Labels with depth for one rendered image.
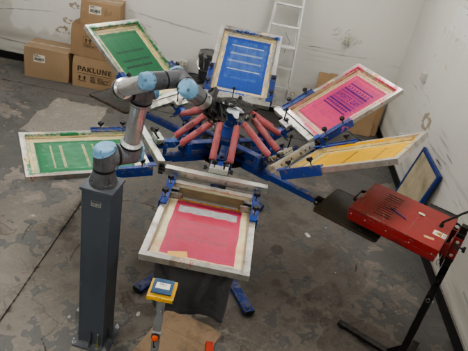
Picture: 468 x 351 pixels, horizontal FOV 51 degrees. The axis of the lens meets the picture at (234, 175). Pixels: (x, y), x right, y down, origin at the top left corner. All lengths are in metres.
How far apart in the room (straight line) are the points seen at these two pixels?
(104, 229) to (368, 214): 1.58
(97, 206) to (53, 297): 1.21
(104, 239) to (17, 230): 1.64
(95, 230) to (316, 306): 1.95
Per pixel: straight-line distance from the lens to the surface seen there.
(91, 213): 2.80
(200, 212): 3.02
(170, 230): 2.85
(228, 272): 2.60
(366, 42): 6.98
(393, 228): 3.13
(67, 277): 3.95
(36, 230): 4.40
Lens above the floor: 2.69
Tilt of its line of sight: 30 degrees down
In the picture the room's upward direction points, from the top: 11 degrees clockwise
